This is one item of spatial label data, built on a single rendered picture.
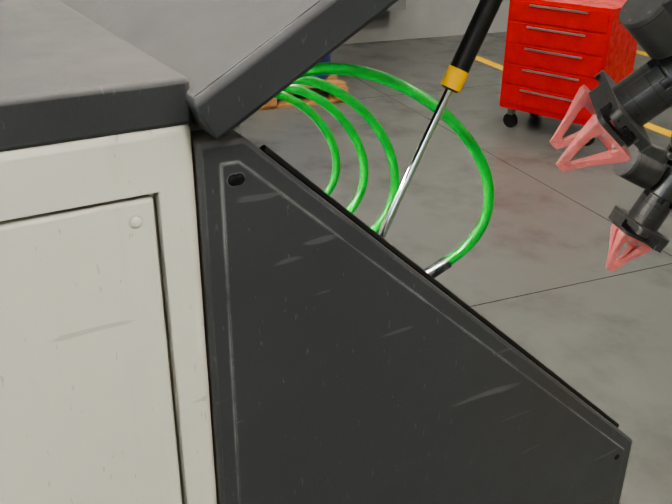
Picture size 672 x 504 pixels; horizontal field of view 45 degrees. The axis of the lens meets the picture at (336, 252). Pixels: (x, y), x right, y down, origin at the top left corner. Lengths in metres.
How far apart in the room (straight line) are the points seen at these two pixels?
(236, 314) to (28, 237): 0.18
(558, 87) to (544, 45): 0.28
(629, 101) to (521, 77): 4.55
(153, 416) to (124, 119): 0.25
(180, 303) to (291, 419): 0.18
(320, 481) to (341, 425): 0.06
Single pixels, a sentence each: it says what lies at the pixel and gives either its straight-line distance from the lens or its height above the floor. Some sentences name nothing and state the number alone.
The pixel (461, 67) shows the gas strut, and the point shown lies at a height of 1.47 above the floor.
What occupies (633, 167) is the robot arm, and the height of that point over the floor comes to 1.19.
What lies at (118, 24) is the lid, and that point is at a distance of 0.79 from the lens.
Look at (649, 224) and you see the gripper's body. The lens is 1.46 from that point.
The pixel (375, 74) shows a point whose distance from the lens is 0.97.
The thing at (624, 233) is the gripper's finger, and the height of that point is 1.07.
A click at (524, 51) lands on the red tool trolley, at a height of 0.53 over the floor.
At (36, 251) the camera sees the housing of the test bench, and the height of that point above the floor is 1.39.
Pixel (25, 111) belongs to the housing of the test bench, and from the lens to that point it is 0.56.
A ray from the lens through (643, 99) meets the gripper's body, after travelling 0.98.
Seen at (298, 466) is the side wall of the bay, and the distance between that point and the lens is 0.79.
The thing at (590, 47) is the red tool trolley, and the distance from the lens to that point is 5.27.
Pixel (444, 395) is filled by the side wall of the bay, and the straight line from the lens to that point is 0.85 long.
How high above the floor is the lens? 1.64
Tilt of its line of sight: 26 degrees down
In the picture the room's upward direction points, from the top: 1 degrees clockwise
